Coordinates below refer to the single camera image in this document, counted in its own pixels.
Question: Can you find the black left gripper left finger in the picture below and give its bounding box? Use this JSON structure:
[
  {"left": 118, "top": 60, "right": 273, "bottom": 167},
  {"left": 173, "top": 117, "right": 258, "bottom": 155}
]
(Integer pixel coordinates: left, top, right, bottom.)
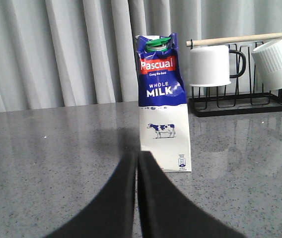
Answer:
[{"left": 47, "top": 153, "right": 137, "bottom": 238}]

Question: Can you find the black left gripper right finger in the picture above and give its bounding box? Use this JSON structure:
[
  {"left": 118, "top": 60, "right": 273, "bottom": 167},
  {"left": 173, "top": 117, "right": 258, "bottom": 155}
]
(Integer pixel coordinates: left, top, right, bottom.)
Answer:
[{"left": 138, "top": 151, "right": 244, "bottom": 238}]

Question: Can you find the Pascual whole milk carton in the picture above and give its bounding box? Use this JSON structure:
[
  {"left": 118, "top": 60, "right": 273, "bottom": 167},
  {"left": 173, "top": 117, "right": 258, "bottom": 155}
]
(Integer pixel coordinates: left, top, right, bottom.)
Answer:
[{"left": 137, "top": 33, "right": 192, "bottom": 172}]

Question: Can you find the grey curtain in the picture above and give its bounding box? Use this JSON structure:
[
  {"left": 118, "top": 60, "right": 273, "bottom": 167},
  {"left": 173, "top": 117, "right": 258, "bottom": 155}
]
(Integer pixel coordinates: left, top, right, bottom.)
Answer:
[{"left": 0, "top": 0, "right": 282, "bottom": 112}]

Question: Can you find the white ribbed mug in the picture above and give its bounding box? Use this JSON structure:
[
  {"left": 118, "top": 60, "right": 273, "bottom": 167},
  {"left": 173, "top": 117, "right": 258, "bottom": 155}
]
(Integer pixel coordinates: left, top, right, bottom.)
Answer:
[{"left": 252, "top": 38, "right": 282, "bottom": 91}]

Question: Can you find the black wire mug rack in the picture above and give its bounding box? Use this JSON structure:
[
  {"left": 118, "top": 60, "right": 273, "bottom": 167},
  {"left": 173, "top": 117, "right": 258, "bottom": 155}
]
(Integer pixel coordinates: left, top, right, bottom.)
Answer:
[{"left": 186, "top": 32, "right": 282, "bottom": 117}]

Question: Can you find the white mug black handle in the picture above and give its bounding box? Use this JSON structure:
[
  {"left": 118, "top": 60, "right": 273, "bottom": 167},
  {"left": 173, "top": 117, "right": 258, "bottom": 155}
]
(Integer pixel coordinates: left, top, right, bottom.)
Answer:
[{"left": 189, "top": 45, "right": 246, "bottom": 87}]

